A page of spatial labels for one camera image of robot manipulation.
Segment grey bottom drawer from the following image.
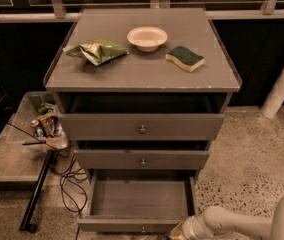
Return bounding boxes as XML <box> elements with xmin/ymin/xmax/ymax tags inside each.
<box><xmin>78</xmin><ymin>169</ymin><xmax>198</xmax><ymax>233</ymax></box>

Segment grey drawer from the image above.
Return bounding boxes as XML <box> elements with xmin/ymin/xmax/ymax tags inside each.
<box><xmin>78</xmin><ymin>169</ymin><xmax>198</xmax><ymax>233</ymax></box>
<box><xmin>59</xmin><ymin>93</ymin><xmax>224</xmax><ymax>141</ymax></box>
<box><xmin>75</xmin><ymin>141</ymin><xmax>209</xmax><ymax>170</ymax></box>

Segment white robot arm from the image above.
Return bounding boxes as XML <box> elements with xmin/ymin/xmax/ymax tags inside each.
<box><xmin>169</xmin><ymin>196</ymin><xmax>284</xmax><ymax>240</ymax></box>

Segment grey middle drawer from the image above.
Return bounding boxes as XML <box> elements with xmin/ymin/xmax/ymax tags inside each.
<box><xmin>75</xmin><ymin>141</ymin><xmax>209</xmax><ymax>170</ymax></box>

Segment grey drawer cabinet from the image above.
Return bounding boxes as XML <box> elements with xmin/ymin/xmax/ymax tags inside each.
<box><xmin>43</xmin><ymin>7</ymin><xmax>243</xmax><ymax>182</ymax></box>

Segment grey top drawer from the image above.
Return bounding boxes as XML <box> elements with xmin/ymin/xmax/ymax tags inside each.
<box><xmin>59</xmin><ymin>93</ymin><xmax>224</xmax><ymax>141</ymax></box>

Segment black metal bar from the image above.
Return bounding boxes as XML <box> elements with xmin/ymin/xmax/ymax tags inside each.
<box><xmin>19</xmin><ymin>151</ymin><xmax>54</xmax><ymax>233</ymax></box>

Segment snack items in bin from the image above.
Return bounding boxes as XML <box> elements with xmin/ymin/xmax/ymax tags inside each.
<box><xmin>31</xmin><ymin>102</ymin><xmax>62</xmax><ymax>138</ymax></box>

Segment green yellow sponge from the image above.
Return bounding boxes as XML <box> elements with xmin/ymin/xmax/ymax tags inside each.
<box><xmin>165</xmin><ymin>46</ymin><xmax>204</xmax><ymax>72</ymax></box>

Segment clear plastic bin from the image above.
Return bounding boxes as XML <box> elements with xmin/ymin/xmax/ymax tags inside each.
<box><xmin>6</xmin><ymin>91</ymin><xmax>68</xmax><ymax>154</ymax></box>

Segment white paper bowl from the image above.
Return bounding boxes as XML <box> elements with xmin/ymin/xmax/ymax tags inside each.
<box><xmin>127</xmin><ymin>27</ymin><xmax>168</xmax><ymax>52</ymax></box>

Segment green chip bag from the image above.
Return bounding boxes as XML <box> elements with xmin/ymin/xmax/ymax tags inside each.
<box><xmin>63</xmin><ymin>39</ymin><xmax>129</xmax><ymax>66</ymax></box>

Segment dark blue cable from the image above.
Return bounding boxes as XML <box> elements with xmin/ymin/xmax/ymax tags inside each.
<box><xmin>50</xmin><ymin>147</ymin><xmax>90</xmax><ymax>240</ymax></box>

